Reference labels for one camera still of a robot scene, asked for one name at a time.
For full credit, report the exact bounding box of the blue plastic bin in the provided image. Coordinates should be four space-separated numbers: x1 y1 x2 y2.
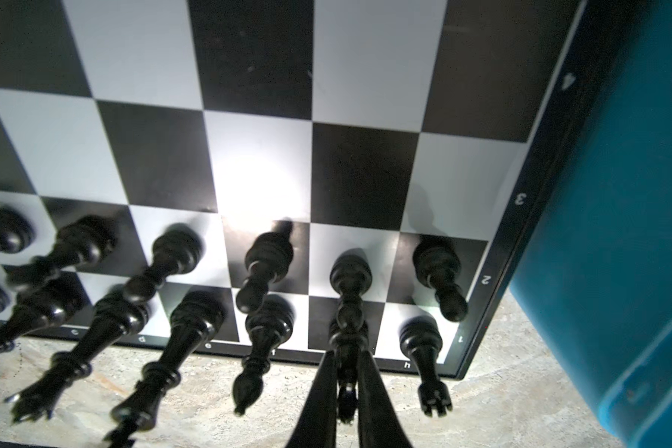
511 1 672 447

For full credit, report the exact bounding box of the black piece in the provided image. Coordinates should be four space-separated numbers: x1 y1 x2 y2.
330 252 373 424

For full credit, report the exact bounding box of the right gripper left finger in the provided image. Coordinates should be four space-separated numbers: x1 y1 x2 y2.
287 350 338 448

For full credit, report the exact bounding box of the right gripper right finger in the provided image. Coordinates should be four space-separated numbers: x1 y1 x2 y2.
358 350 412 448

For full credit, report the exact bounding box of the black white chessboard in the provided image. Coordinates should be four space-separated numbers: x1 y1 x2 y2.
0 1 644 379

